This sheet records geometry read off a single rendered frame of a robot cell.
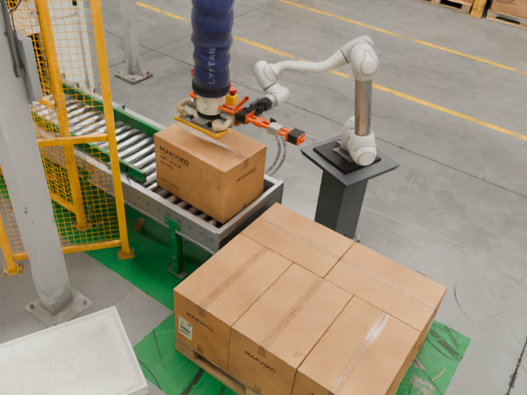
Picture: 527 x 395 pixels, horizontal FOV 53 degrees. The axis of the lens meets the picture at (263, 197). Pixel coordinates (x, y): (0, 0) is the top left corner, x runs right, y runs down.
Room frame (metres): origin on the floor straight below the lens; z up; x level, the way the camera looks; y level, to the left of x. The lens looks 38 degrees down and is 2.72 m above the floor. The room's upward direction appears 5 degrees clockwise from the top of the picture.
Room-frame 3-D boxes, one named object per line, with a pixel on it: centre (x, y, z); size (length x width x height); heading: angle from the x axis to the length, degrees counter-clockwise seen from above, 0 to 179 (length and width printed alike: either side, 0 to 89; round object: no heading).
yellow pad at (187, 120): (2.73, 0.42, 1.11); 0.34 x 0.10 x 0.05; 59
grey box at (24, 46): (2.23, 1.18, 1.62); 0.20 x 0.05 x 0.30; 58
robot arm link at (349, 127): (3.06, -0.57, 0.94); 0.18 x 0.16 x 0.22; 10
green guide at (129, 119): (3.65, 1.22, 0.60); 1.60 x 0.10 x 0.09; 58
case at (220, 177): (2.80, 0.37, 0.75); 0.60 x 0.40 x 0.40; 55
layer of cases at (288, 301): (2.00, -0.33, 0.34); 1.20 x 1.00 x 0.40; 58
